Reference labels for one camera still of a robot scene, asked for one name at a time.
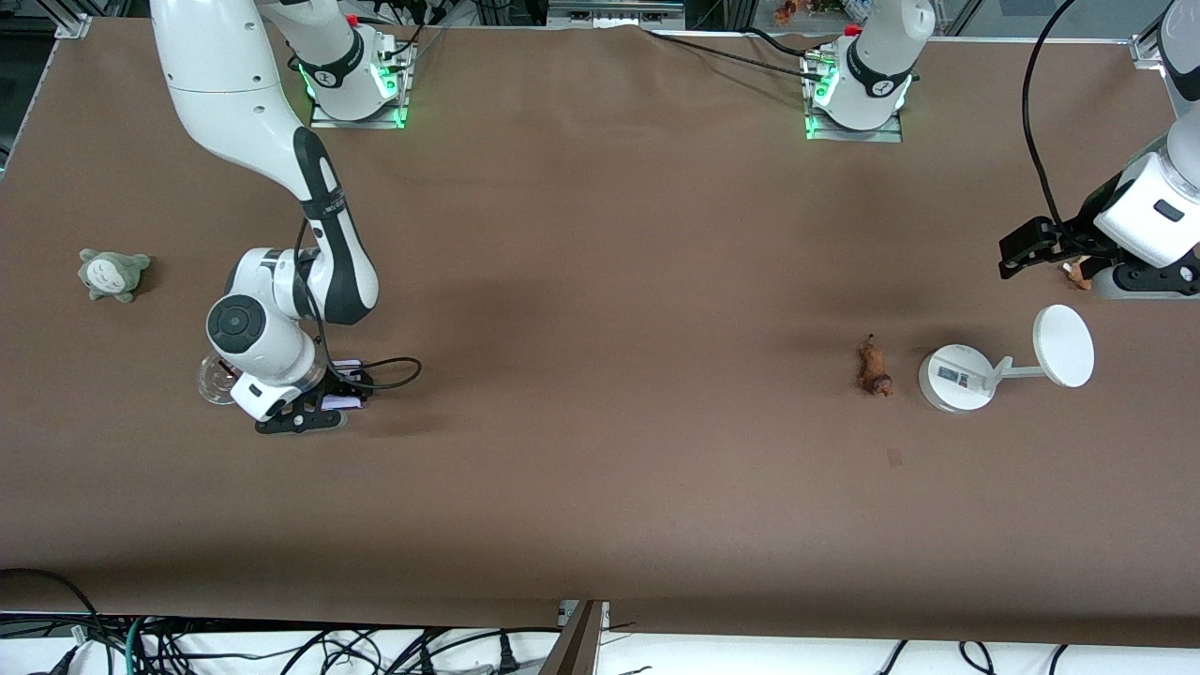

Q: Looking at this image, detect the brown lion statue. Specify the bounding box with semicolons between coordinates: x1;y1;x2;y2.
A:
856;336;894;398

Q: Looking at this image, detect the white round desk lamp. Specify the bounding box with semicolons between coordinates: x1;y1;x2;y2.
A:
917;305;1096;414

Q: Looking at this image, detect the clear plastic cup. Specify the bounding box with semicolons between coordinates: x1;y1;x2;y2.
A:
196;354;247;407

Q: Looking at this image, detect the grey totoro plush toy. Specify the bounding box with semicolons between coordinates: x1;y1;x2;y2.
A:
78;248;153;304

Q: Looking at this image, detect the wooden table beam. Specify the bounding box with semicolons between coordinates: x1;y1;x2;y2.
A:
539;600;607;675

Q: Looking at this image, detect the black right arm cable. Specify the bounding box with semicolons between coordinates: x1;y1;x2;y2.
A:
293;220;423;392

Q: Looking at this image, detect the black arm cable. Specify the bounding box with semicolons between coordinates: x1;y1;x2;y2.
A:
1022;0;1090;235
293;220;423;392

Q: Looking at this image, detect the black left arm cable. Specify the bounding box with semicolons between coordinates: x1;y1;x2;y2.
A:
1022;0;1090;235

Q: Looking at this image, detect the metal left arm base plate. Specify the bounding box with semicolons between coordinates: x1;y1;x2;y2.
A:
802;47;907;144

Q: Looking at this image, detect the black floor cable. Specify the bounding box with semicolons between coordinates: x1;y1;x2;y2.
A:
300;626;563;675
0;567;106;675

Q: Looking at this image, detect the green floor cable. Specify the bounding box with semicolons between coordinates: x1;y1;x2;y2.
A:
125;614;153;675

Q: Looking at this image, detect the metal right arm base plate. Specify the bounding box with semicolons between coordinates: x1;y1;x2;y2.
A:
307;37;416;130

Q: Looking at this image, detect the black tabletop cable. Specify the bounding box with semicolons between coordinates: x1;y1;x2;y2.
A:
640;26;828;78

